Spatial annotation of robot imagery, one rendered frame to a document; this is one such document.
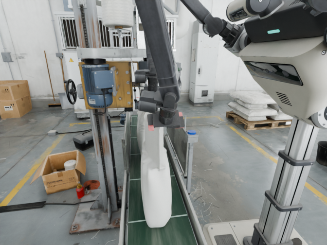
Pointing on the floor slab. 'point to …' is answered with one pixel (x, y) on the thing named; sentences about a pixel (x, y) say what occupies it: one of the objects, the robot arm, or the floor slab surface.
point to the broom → (52, 90)
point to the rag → (91, 184)
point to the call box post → (189, 167)
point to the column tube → (95, 41)
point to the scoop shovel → (64, 94)
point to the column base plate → (95, 213)
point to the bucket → (322, 153)
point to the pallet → (249, 125)
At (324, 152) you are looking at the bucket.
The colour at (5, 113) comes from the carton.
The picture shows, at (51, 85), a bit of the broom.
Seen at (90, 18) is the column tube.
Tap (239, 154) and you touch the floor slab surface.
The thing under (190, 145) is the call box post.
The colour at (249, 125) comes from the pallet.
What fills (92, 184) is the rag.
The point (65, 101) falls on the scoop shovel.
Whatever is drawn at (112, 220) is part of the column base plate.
